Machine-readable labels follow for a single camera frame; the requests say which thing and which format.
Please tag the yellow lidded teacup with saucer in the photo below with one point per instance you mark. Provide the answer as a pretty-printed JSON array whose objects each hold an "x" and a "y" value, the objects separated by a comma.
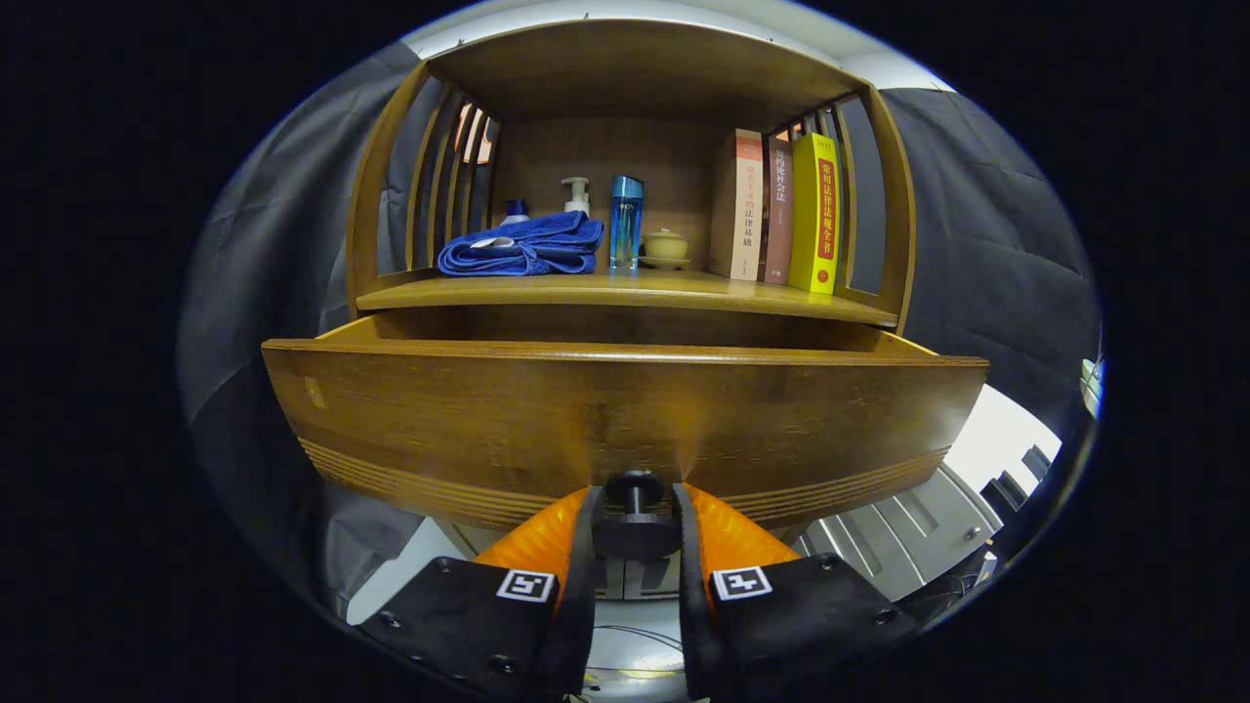
[{"x": 665, "y": 246}]

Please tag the white pump bottle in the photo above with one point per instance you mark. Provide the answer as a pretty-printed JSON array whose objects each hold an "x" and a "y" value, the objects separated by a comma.
[{"x": 578, "y": 200}]

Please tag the small white bottle blue cap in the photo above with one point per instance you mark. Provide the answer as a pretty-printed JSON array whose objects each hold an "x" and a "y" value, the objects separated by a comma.
[{"x": 515, "y": 210}]

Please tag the white table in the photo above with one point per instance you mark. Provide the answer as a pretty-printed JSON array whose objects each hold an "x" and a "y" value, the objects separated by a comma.
[{"x": 991, "y": 439}]

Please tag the wooden drawer with black knob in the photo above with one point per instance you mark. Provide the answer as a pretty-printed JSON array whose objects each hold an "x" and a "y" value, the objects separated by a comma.
[{"x": 586, "y": 420}]

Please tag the brown book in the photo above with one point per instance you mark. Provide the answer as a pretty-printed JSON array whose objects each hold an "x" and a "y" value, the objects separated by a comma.
[{"x": 778, "y": 225}]

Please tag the yellow book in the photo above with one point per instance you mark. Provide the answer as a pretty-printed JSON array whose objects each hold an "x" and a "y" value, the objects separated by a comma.
[{"x": 815, "y": 215}]

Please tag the orange and white book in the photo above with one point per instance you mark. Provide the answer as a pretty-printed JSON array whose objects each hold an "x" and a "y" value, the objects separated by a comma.
[{"x": 742, "y": 215}]

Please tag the wooden cabinet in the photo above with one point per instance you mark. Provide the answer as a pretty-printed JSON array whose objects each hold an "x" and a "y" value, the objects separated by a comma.
[{"x": 635, "y": 73}]

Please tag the blue glass bottle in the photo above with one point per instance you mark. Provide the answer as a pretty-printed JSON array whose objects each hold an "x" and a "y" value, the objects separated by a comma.
[{"x": 626, "y": 225}]

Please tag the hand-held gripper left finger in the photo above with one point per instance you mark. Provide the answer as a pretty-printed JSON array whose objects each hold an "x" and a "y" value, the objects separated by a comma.
[{"x": 583, "y": 605}]

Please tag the small white device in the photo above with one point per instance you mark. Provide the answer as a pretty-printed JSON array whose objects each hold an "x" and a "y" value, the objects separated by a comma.
[{"x": 1091, "y": 386}]

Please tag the blue folded towel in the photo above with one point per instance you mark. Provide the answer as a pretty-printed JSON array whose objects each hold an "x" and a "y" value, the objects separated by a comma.
[{"x": 537, "y": 244}]

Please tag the black backdrop cloth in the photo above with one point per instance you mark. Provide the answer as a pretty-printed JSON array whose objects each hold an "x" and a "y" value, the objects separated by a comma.
[{"x": 977, "y": 215}]

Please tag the grey panelled cabinet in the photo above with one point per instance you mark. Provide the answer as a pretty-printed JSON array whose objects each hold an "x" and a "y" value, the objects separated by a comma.
[{"x": 898, "y": 537}]

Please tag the wooden countertop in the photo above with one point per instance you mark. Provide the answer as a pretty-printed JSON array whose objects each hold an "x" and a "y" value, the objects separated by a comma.
[{"x": 664, "y": 288}]

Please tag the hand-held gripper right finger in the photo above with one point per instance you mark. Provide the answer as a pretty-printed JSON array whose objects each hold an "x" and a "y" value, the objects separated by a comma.
[{"x": 691, "y": 615}]

